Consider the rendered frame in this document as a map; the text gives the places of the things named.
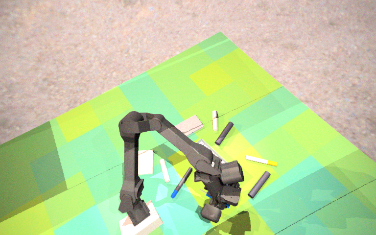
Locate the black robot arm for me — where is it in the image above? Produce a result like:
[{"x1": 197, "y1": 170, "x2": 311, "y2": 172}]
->
[{"x1": 118, "y1": 111, "x2": 244, "y2": 227}]

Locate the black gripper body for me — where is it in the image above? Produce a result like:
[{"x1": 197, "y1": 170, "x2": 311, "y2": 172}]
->
[{"x1": 200, "y1": 182, "x2": 224, "y2": 223}]

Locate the keyboard with white letter keys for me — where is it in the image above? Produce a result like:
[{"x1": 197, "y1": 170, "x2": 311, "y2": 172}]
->
[{"x1": 196, "y1": 138, "x2": 227, "y2": 163}]

